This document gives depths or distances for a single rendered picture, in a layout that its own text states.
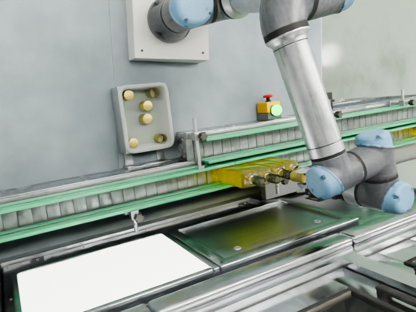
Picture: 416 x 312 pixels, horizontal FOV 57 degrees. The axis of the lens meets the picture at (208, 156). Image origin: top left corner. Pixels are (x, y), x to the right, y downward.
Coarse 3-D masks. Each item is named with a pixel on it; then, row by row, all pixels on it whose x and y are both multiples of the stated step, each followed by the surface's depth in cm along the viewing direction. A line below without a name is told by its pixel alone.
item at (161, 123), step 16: (144, 96) 134; (160, 96) 133; (128, 112) 132; (144, 112) 134; (160, 112) 136; (128, 128) 132; (144, 128) 135; (160, 128) 138; (128, 144) 125; (144, 144) 135; (160, 144) 133
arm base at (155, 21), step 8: (160, 0) 123; (152, 8) 124; (160, 8) 120; (152, 16) 123; (160, 16) 120; (152, 24) 124; (160, 24) 122; (152, 32) 127; (160, 32) 127; (168, 32) 123; (176, 32) 121; (184, 32) 124; (160, 40) 129; (168, 40) 128; (176, 40) 128
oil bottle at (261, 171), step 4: (240, 164) 134; (244, 164) 134; (248, 164) 133; (252, 164) 132; (256, 168) 124; (260, 168) 123; (264, 168) 123; (268, 168) 123; (260, 172) 122; (264, 172) 122; (268, 172) 122
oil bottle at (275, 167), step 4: (256, 160) 137; (260, 160) 137; (256, 164) 132; (260, 164) 130; (264, 164) 129; (268, 164) 128; (272, 164) 127; (276, 164) 127; (280, 164) 126; (272, 168) 125; (276, 168) 124; (280, 168) 125; (284, 168) 126; (272, 172) 125; (276, 172) 124
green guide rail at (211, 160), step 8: (400, 120) 183; (408, 120) 179; (360, 128) 168; (368, 128) 165; (376, 128) 165; (344, 136) 156; (280, 144) 147; (288, 144) 144; (296, 144) 144; (304, 144) 146; (232, 152) 139; (240, 152) 138; (248, 152) 135; (256, 152) 135; (264, 152) 137; (208, 160) 127; (216, 160) 127; (224, 160) 129
